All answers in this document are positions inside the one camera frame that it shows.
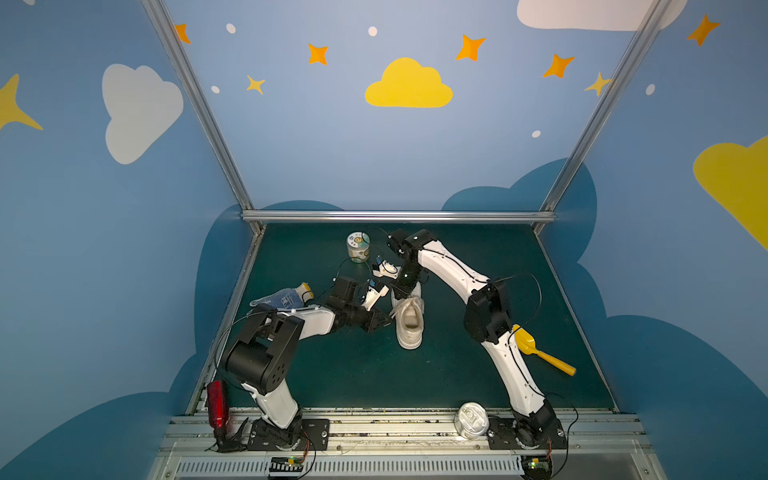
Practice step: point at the blue dotted work glove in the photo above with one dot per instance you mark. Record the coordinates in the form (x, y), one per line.
(287, 298)

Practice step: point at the white sneaker shoe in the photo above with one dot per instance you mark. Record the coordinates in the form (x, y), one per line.
(408, 314)

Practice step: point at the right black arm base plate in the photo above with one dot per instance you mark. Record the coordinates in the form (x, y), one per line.
(507, 433)

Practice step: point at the small circuit board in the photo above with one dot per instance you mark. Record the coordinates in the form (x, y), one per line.
(536, 468)
(285, 467)

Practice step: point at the yellow plastic scoop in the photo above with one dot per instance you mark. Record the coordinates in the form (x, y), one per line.
(526, 344)

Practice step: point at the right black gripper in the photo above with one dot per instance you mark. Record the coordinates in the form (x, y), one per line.
(405, 285)

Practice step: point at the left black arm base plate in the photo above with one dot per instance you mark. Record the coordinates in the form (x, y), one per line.
(301, 434)

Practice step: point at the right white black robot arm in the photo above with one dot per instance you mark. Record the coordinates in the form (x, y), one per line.
(487, 319)

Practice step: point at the aluminium frame post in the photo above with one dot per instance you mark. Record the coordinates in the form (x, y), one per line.
(164, 27)
(633, 56)

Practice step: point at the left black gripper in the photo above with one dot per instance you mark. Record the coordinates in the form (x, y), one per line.
(372, 318)

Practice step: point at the aluminium front rail base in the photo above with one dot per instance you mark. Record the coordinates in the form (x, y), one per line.
(416, 444)

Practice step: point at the round sunflower label canister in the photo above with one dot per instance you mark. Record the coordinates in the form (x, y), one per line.
(358, 246)

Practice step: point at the left small circuit board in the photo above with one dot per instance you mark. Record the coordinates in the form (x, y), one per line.
(285, 467)

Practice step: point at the red bottle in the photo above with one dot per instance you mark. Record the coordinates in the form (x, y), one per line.
(217, 405)

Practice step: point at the aluminium frame left post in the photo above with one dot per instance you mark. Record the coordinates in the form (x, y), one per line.
(164, 27)

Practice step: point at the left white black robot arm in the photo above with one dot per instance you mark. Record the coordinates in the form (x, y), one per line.
(260, 355)

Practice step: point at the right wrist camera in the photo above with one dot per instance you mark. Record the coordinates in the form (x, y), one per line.
(385, 269)

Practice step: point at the right small circuit board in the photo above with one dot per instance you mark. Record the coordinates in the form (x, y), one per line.
(536, 468)

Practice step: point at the aluminium frame right post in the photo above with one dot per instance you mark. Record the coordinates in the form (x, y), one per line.
(633, 56)

